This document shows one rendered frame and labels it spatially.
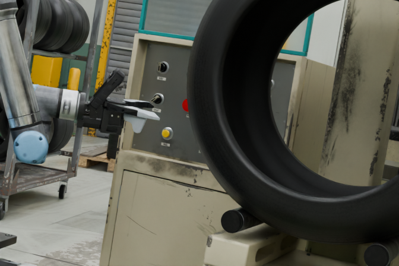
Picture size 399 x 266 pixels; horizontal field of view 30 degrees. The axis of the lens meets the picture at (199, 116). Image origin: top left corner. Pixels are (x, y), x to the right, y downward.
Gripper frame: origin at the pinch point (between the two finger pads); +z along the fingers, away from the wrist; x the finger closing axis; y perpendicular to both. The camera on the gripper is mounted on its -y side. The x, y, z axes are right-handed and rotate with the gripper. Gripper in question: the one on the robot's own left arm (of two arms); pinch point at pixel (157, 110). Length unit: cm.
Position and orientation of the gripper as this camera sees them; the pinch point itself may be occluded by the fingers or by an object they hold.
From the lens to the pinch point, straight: 191.0
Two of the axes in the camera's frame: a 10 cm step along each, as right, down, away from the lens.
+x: 1.6, 2.2, -9.6
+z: 9.7, 1.5, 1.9
